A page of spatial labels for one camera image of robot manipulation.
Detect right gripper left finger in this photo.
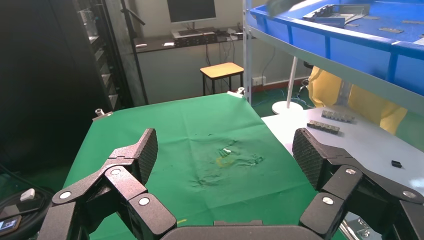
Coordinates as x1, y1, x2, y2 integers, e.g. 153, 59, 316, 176
38, 128, 178, 240

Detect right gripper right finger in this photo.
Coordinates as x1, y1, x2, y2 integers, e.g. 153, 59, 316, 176
292, 128, 424, 240

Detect white low table board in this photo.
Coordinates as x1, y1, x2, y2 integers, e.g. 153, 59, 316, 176
261, 105, 424, 200

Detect silver binder clip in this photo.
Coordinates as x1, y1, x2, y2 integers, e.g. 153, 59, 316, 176
341, 215, 377, 240
92, 108, 114, 121
227, 87, 246, 99

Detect grey metal clip strip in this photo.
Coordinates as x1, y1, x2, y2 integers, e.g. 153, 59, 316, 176
306, 120, 341, 135
321, 109, 356, 124

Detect yellow plastic bag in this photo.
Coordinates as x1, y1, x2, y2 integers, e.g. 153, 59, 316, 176
308, 66, 408, 135

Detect small white adapter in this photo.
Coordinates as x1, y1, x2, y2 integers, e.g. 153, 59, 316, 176
19, 188, 37, 203

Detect white floor lamp stand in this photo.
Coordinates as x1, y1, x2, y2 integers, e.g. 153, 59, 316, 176
271, 56, 304, 116

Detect green table cloth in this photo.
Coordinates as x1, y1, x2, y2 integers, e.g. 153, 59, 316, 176
62, 92, 349, 240

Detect smartphone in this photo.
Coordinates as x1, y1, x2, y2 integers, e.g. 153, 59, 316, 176
0, 215, 23, 237

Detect black tripod pole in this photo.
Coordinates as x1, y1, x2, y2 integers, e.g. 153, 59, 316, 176
119, 0, 150, 106

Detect dark top office desk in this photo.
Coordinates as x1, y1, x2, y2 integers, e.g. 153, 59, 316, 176
132, 26, 253, 107

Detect black equipment rack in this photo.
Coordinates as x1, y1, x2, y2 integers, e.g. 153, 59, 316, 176
74, 0, 134, 112

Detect blue plastic bin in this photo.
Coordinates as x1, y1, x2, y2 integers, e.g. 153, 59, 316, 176
250, 0, 424, 98

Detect wooden top stool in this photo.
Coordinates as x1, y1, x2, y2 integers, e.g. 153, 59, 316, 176
199, 62, 245, 97

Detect slotted metal shelf upright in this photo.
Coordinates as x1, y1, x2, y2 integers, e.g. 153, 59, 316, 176
242, 0, 254, 105

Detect black electronics box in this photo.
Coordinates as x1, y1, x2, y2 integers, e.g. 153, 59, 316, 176
172, 30, 220, 48

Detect black computer monitor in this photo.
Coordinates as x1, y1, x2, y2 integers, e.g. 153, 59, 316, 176
166, 0, 218, 32

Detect blue floor cable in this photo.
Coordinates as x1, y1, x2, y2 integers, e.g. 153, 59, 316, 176
256, 88, 316, 109

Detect sheet metal bracket part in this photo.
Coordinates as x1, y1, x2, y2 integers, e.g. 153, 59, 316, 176
302, 3, 371, 28

